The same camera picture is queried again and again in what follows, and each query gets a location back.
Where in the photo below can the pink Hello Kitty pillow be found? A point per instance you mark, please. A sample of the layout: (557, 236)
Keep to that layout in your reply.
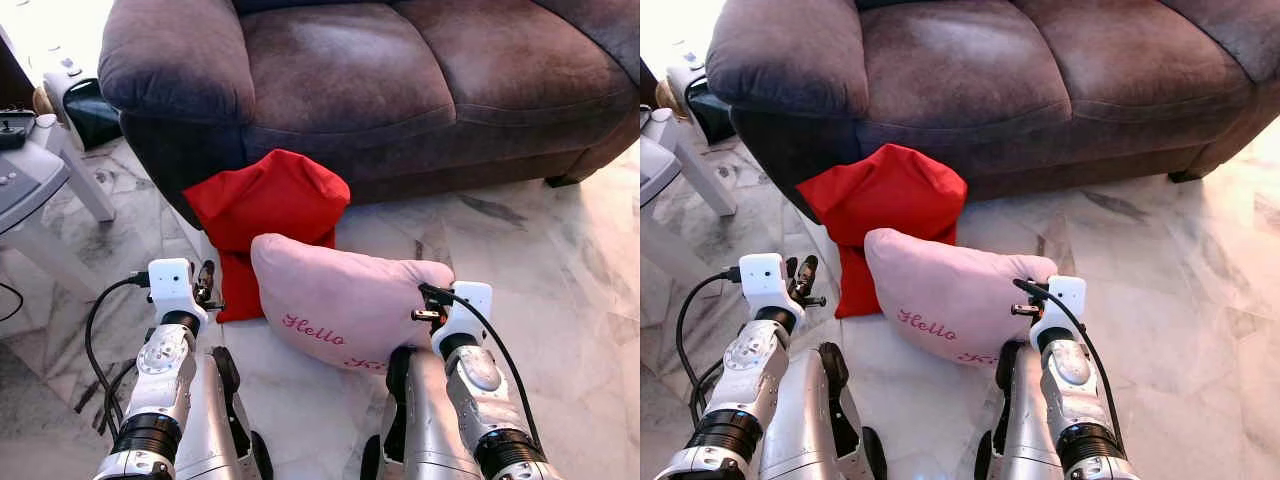
(950, 285)
(340, 290)

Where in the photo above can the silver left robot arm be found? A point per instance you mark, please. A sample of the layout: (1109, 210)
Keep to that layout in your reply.
(750, 360)
(165, 360)

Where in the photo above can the red pillow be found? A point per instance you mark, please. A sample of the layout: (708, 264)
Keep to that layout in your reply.
(265, 200)
(880, 195)

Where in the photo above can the white and black floor appliance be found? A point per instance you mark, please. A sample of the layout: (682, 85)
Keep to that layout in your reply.
(712, 115)
(90, 115)

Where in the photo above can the brown suede two-seat sofa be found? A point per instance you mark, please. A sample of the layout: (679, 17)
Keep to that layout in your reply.
(350, 70)
(960, 70)

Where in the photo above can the black handheld device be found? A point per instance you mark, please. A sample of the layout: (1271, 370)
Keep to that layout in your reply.
(12, 130)

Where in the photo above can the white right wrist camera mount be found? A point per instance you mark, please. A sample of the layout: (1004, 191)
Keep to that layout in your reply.
(472, 300)
(1065, 295)

